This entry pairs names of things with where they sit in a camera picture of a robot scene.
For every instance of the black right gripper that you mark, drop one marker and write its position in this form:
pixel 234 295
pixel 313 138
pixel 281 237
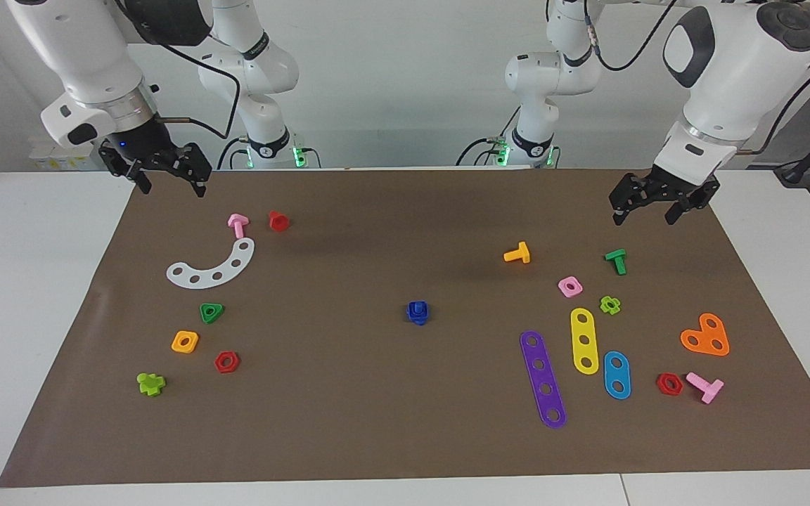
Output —
pixel 145 147

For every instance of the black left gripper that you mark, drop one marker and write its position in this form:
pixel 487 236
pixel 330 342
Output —
pixel 665 188

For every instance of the blue square nut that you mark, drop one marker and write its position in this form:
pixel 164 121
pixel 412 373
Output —
pixel 425 310

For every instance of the blue plastic bolt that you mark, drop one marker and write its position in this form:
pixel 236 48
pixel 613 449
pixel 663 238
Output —
pixel 417 321

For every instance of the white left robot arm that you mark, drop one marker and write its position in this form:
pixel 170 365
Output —
pixel 735 63

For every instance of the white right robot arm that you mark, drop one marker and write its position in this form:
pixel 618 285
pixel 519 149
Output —
pixel 88 49

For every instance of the green plastic bolt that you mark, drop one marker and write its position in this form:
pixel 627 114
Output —
pixel 616 258

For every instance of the pink plastic bolt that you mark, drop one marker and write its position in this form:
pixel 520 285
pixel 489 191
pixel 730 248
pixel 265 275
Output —
pixel 709 388
pixel 238 225

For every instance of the lime green cross nut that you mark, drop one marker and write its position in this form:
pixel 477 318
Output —
pixel 616 308

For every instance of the white curved five-hole plate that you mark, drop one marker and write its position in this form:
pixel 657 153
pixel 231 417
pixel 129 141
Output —
pixel 226 270

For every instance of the pink square nut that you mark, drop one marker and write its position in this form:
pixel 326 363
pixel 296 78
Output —
pixel 578 290

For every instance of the red plastic bolt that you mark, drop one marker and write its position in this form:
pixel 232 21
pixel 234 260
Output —
pixel 278 222

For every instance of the white background box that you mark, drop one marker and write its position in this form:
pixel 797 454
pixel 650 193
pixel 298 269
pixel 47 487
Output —
pixel 60 160

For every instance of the green triangle nut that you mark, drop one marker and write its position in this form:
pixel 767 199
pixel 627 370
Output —
pixel 218 309

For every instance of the yellow three-hole plate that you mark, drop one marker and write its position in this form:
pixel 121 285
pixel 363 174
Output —
pixel 583 330

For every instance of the orange plastic bolt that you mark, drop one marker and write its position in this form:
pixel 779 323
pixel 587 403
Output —
pixel 519 254

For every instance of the orange three-hole angled plate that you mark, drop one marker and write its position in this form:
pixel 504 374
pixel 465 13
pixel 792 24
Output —
pixel 706 337

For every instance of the orange square nut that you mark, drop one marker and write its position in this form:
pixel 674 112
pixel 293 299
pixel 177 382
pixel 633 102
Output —
pixel 176 344

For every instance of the blue two-hole plate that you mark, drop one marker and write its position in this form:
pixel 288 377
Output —
pixel 616 375

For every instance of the red hex nut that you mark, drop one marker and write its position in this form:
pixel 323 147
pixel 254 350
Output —
pixel 234 367
pixel 661 388

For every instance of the purple four-hole plate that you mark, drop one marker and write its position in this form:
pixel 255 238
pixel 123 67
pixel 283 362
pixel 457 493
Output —
pixel 542 376

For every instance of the lime green cross-head bolt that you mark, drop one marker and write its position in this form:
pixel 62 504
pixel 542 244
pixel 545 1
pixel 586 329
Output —
pixel 150 385

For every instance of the brown table mat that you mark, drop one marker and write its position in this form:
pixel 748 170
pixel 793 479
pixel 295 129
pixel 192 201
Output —
pixel 377 407

